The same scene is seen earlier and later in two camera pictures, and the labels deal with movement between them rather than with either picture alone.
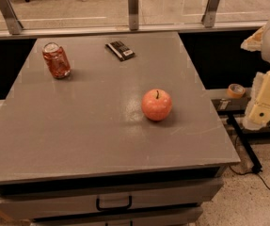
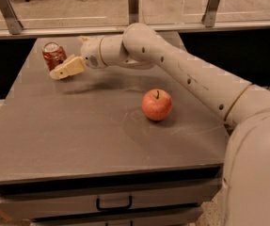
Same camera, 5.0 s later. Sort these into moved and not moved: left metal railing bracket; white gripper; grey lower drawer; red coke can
Moved: white gripper
Not moved: red coke can; grey lower drawer; left metal railing bracket
